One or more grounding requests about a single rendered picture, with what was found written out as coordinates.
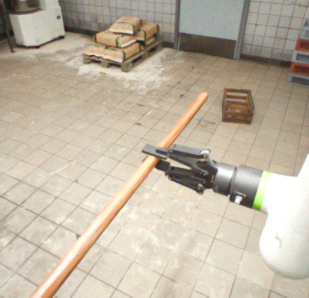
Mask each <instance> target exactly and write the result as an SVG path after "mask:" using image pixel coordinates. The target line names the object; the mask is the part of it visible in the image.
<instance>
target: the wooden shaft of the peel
mask: <svg viewBox="0 0 309 298"><path fill-rule="evenodd" d="M207 99H208V93H207V92H203V93H201V94H200V95H199V96H198V97H197V98H196V100H195V101H194V102H193V103H192V105H191V106H190V107H189V108H188V109H187V110H186V111H185V112H184V114H183V115H182V116H181V118H180V120H178V122H177V123H176V124H175V125H174V126H173V128H172V129H171V130H170V131H169V133H168V134H167V135H166V136H165V137H164V138H163V139H162V140H161V142H160V143H159V144H158V146H161V147H163V148H167V149H169V148H170V146H171V145H172V144H173V143H174V142H175V140H176V139H177V137H178V136H179V135H180V134H181V133H182V131H183V130H184V128H185V127H186V126H187V125H188V124H189V122H190V121H191V120H192V118H193V117H194V116H195V114H196V113H197V112H198V111H199V110H200V108H201V107H202V105H203V104H204V103H205V102H206V101H207ZM158 146H157V147H158ZM160 159H161V158H158V157H155V156H152V155H149V156H148V157H147V158H146V159H145V160H144V161H143V162H142V164H141V165H140V166H139V167H138V168H137V170H136V171H135V172H134V174H133V175H132V176H131V177H130V178H129V180H127V182H126V183H125V184H124V185H123V187H122V188H121V189H120V190H119V192H118V193H117V194H116V195H115V196H114V197H113V198H112V200H111V201H110V202H109V203H108V205H107V206H106V207H105V208H104V209H103V210H102V211H101V212H100V214H99V215H98V216H97V218H96V219H95V220H94V221H93V222H92V223H91V224H90V225H89V227H88V228H87V229H86V230H85V232H84V233H83V234H82V235H81V236H80V238H78V240H77V241H76V242H75V243H74V245H73V246H72V247H71V248H70V249H69V251H68V252H67V253H66V254H65V255H64V256H63V257H62V259H61V260H60V261H59V263H58V264H57V265H56V266H55V267H54V268H53V269H52V270H51V271H50V272H49V273H48V274H47V276H46V277H45V278H44V279H43V281H42V282H41V283H40V285H39V286H38V287H37V289H36V290H35V291H34V292H33V293H32V294H31V295H30V296H29V298H53V297H54V295H55V294H56V291H58V289H59V288H60V287H61V285H62V284H63V283H64V282H65V281H66V279H67V278H68V277H69V276H70V274H71V273H72V272H73V270H74V269H75V268H76V267H77V266H78V264H79V263H80V261H81V260H82V259H83V258H84V257H85V255H86V254H87V253H88V251H89V250H90V249H91V247H92V246H93V245H94V244H95V242H96V241H97V240H98V238H100V236H101V235H102V233H103V232H104V231H105V229H106V228H107V227H108V226H109V225H110V223H111V222H112V220H113V219H114V218H115V217H116V216H117V214H118V213H119V211H120V210H121V209H122V208H123V207H124V206H125V204H126V203H127V201H128V200H129V199H130V198H131V196H132V195H133V194H134V192H135V191H136V190H137V188H138V187H139V186H140V185H141V184H142V182H143V181H144V179H146V178H147V177H148V175H149V174H150V173H151V172H152V170H153V168H154V167H155V166H156V165H157V163H158V162H159V161H160Z"/></svg>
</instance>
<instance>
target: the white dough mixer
mask: <svg viewBox="0 0 309 298"><path fill-rule="evenodd" d="M3 3H4V6H5V7H6V9H8V10H9V11H10V13H9V15H10V20H11V23H12V27H13V30H14V35H15V38H16V41H17V42H16V43H17V45H18V46H24V47H28V46H36V49H40V47H39V45H41V44H43V43H46V42H48V41H52V40H53V39H57V38H59V37H61V39H64V35H65V32H64V27H63V20H62V16H61V8H60V7H61V6H59V0H3Z"/></svg>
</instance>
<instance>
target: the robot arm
mask: <svg viewBox="0 0 309 298"><path fill-rule="evenodd" d="M141 152H143V153H146V154H149V155H152V156H155V157H158V158H161V159H160V161H159V162H158V163H157V165H156V166H155V168H156V169H157V170H160V171H162V172H165V174H164V175H165V176H168V180H170V181H173V182H175V183H177V184H179V185H182V186H184V187H187V188H189V189H191V190H193V191H195V192H196V193H198V194H200V195H202V194H203V193H204V191H205V190H206V189H212V190H213V192H215V193H217V194H219V195H223V196H225V197H228V195H229V201H230V202H232V203H235V204H236V205H240V206H244V207H246V208H249V209H252V210H256V211H258V212H261V213H263V214H265V215H268V219H267V222H266V225H265V227H264V229H263V232H262V234H261V238H260V242H259V248H260V253H261V256H262V258H263V260H264V262H265V263H266V265H267V267H269V269H270V270H271V271H272V272H273V273H274V274H276V275H278V276H280V277H284V278H287V279H304V278H306V277H309V153H308V156H307V157H306V160H305V162H304V164H303V166H302V168H301V170H300V173H299V175H298V177H289V176H284V175H278V174H275V173H271V172H267V171H265V170H260V169H258V168H253V167H251V166H247V165H243V164H240V165H239V167H238V168H237V167H236V166H234V165H231V164H229V163H224V162H223V163H218V162H217V161H215V160H214V159H212V158H211V156H210V153H211V150H210V149H198V148H191V147H187V146H181V145H178V144H173V145H172V146H171V148H170V149H167V148H163V147H161V146H158V147H156V146H152V145H149V144H147V145H145V146H144V147H143V148H142V149H141ZM167 158H170V159H172V160H175V161H177V162H179V163H182V164H183V165H185V166H188V167H190V169H188V168H182V167H178V166H170V162H169V161H165V160H166V159H167ZM194 158H196V159H194ZM163 159H165V160H163ZM204 160H205V161H204Z"/></svg>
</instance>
